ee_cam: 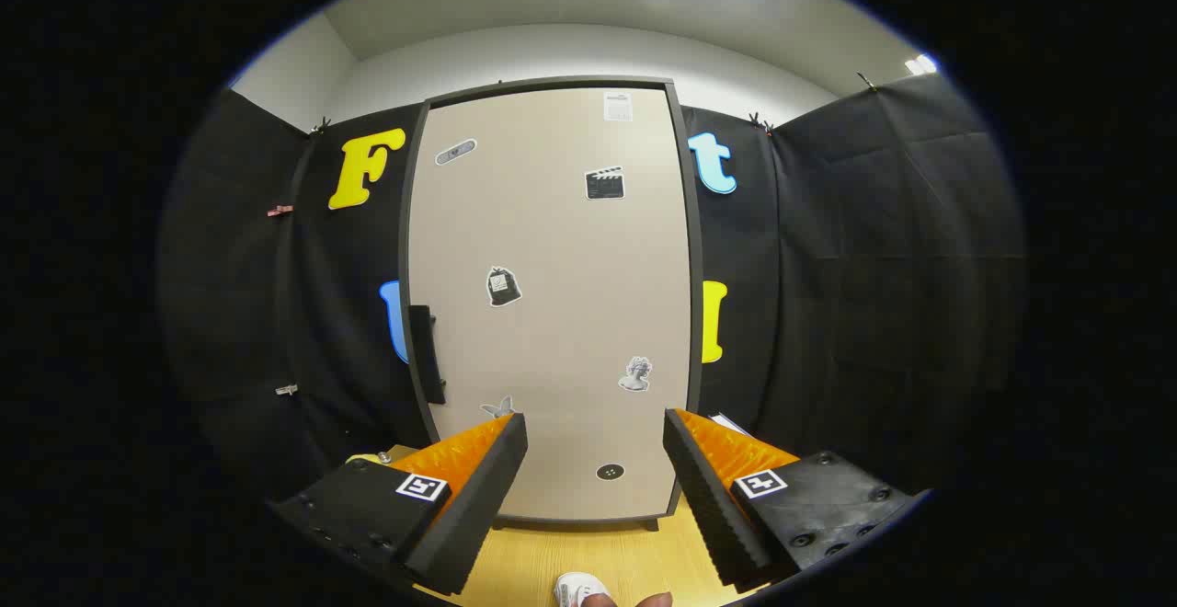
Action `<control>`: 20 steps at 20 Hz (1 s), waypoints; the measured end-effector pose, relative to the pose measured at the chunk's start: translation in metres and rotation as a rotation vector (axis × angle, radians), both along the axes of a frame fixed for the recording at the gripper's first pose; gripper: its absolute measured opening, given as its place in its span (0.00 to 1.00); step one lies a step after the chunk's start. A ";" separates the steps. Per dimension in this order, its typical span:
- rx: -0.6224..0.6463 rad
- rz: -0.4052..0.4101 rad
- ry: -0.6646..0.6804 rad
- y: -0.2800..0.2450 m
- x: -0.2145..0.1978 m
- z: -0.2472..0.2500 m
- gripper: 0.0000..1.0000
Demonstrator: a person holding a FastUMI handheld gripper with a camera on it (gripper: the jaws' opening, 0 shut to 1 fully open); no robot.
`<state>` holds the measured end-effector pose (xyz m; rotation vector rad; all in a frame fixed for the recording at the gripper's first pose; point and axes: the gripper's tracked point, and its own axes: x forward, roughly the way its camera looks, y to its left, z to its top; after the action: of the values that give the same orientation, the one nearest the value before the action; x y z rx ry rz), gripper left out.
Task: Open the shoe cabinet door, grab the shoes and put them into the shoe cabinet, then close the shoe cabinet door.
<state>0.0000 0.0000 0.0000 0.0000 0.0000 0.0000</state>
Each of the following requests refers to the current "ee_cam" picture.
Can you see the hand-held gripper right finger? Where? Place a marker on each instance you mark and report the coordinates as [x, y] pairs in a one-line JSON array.
[[713, 506]]

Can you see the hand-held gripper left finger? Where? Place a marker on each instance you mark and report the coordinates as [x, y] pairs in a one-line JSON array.
[[478, 506]]

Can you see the white shoe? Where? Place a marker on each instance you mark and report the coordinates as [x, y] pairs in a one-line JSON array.
[[579, 589]]

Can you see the grey shoe cabinet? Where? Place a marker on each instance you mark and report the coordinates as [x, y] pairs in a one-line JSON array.
[[697, 313]]

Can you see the beige shoe cabinet door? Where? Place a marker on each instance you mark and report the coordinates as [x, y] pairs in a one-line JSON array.
[[552, 267]]

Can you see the black backdrop cloth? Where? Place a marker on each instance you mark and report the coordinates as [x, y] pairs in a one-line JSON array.
[[874, 267]]

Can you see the black cloth clip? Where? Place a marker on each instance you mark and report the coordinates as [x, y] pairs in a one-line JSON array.
[[320, 125], [759, 121], [866, 82]]

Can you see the small ceiling light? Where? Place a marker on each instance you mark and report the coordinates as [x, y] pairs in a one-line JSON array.
[[921, 64]]

